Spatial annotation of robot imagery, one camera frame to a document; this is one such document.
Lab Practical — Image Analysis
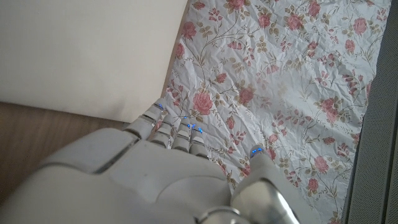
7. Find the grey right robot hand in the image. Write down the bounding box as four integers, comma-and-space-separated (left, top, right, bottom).
0, 98, 301, 224

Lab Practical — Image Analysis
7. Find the cream foam board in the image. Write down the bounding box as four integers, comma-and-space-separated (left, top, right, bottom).
0, 0, 189, 124

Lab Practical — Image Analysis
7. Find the floral backdrop cloth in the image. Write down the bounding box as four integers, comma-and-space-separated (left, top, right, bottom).
160, 0, 393, 224

